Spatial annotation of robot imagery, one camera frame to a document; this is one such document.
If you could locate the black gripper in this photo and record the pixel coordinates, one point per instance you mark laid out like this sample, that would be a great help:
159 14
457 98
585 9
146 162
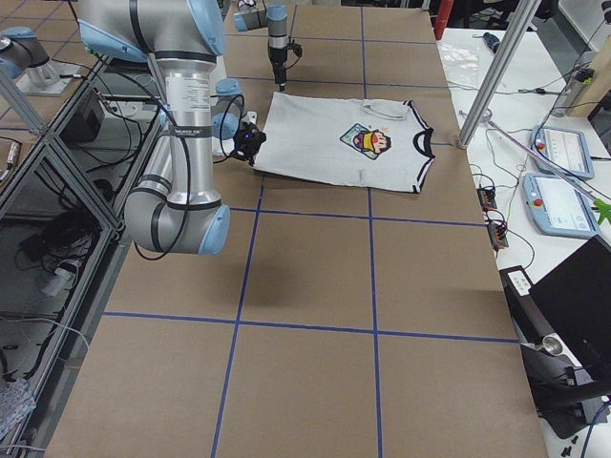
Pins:
278 57

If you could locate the grey cartoon print t-shirt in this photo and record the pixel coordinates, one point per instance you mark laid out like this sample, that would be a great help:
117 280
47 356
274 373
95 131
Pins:
373 143

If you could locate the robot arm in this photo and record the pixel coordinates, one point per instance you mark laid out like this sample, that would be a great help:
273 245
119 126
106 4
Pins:
249 17
175 207

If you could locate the clear plastic bag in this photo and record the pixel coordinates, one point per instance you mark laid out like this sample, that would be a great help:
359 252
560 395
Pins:
465 67

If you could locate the red object at edge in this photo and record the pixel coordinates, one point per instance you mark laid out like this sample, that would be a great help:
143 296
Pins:
442 18

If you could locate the far blue teach pendant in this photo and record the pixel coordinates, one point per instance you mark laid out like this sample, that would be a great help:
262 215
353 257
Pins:
567 149

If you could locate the blue teach pendant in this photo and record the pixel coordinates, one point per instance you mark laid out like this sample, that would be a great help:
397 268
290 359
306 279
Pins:
567 149
557 208

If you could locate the near blue teach pendant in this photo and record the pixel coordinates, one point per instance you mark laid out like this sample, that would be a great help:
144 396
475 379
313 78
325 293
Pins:
557 208

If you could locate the metal reacher grabber tool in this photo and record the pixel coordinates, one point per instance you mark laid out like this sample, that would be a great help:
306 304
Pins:
564 174

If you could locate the black laptop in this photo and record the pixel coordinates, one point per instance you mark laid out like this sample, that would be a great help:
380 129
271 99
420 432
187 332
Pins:
574 298

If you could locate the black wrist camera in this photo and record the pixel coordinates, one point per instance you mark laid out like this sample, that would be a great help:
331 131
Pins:
247 142
296 49

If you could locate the aluminium frame post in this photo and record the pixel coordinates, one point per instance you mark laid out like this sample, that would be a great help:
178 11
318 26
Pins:
524 13

